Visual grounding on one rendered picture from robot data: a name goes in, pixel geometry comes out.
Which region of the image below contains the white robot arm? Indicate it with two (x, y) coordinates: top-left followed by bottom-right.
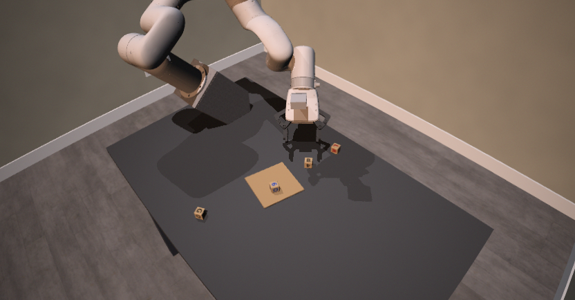
(117, 0), (319, 109)

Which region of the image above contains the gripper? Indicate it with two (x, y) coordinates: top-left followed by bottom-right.
(274, 86), (330, 143)

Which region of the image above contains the orange flat mat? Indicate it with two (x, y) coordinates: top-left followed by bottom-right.
(245, 162), (304, 209)

